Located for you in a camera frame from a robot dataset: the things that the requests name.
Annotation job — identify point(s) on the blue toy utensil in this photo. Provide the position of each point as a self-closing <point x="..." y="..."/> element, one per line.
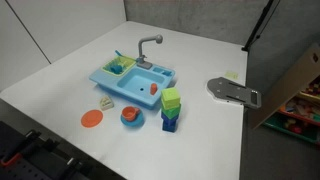
<point x="118" y="53"/>

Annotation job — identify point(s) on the yellow-green toy dish rack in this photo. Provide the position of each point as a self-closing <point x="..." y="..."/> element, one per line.
<point x="128" y="61"/>

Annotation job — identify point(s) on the grey metal mounting plate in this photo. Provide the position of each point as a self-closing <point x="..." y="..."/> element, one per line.
<point x="233" y="91"/>

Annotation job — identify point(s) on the orange toy mug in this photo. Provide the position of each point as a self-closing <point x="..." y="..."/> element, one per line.
<point x="128" y="112"/>

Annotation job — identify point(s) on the black clamp mount rig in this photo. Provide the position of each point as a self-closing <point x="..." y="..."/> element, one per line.
<point x="30" y="156"/>

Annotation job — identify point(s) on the yellow sticky note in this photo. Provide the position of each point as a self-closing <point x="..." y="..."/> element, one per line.
<point x="231" y="75"/>

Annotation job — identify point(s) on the blue toy saucer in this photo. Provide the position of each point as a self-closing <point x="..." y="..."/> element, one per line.
<point x="137" y="122"/>

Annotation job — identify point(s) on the blue toy dishes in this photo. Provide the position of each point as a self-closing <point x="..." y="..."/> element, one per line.
<point x="116" y="69"/>

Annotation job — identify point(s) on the orange toy plate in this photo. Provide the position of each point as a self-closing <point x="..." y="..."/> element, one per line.
<point x="92" y="118"/>

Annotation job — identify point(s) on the small orange toy cup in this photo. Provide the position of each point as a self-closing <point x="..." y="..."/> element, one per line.
<point x="153" y="89"/>

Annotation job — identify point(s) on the colourful toy storage bins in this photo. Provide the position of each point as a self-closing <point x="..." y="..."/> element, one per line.
<point x="300" y="115"/>

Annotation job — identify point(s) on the grey toy faucet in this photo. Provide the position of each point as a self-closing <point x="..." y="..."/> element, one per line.
<point x="141" y="46"/>

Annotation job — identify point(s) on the light green stacking cube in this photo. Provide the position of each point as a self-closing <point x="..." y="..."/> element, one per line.
<point x="170" y="97"/>

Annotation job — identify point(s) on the black tripod pole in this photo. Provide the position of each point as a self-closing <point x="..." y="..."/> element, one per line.
<point x="258" y="26"/>

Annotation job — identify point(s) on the light blue toy sink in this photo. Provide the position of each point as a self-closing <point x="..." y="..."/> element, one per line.
<point x="133" y="83"/>

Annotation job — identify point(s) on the dark blue stacking cube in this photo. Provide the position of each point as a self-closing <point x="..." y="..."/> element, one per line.
<point x="169" y="127"/>

